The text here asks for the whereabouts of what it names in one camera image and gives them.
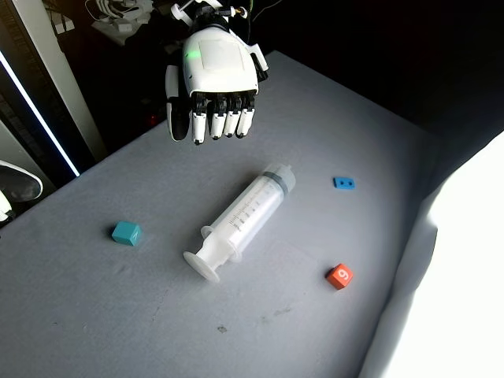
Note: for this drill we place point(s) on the orange cube with number nine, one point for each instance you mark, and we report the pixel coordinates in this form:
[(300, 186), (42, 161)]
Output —
[(338, 276)]

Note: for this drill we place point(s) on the large clear plastic syringe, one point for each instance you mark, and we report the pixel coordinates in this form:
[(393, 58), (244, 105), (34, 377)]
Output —
[(252, 208)]

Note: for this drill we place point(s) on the small blue two-hole block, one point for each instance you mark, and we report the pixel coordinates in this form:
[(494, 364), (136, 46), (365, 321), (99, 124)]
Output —
[(344, 183)]

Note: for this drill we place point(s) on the white upright post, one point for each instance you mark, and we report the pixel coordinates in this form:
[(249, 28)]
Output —
[(59, 78)]

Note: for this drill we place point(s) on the white LED light strip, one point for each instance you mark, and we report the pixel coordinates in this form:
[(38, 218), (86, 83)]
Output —
[(39, 114)]

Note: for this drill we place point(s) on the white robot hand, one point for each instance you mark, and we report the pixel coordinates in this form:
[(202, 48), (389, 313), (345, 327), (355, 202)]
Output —
[(15, 185), (220, 63)]

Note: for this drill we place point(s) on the teal cube block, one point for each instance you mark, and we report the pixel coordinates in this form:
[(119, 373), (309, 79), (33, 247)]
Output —
[(125, 233)]

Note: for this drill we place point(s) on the grey table cloth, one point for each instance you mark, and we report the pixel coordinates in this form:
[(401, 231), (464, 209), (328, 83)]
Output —
[(275, 323)]

